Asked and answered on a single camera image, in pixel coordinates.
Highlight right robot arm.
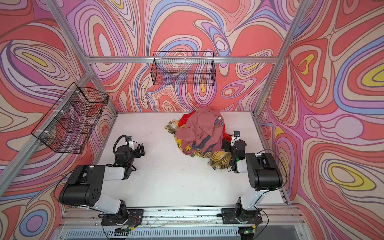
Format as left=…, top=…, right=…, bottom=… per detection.
left=218, top=140, right=283, bottom=225

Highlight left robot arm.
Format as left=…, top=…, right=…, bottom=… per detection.
left=58, top=135, right=145, bottom=230

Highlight yellow plaid flannel cloth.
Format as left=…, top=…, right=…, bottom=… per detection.
left=165, top=120, right=232, bottom=170

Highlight dusty pink t-shirt with print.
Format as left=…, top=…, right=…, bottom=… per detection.
left=175, top=108, right=225, bottom=155

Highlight black wire basket left wall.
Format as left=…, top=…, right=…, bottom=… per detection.
left=31, top=83, right=109, bottom=154

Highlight black wire basket wall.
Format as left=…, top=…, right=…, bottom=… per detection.
left=151, top=51, right=216, bottom=86
left=31, top=83, right=109, bottom=154

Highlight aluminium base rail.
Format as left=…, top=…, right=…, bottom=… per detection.
left=53, top=205, right=314, bottom=240

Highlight black wire basket back wall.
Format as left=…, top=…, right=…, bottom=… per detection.
left=151, top=51, right=216, bottom=86

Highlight aluminium frame profiles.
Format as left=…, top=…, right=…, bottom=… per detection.
left=0, top=0, right=313, bottom=208

